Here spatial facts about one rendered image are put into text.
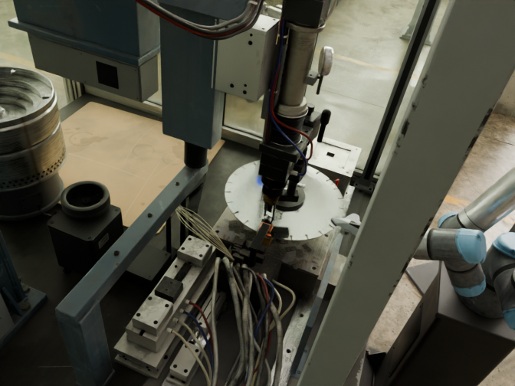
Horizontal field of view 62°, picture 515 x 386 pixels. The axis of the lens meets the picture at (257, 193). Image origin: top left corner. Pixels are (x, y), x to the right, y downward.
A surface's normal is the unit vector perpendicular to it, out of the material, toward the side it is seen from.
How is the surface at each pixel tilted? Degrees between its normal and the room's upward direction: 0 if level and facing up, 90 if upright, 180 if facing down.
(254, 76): 90
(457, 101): 90
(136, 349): 0
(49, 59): 90
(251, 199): 0
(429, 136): 90
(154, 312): 0
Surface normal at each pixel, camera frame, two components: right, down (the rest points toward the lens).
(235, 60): -0.36, 0.58
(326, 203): 0.12, -0.75
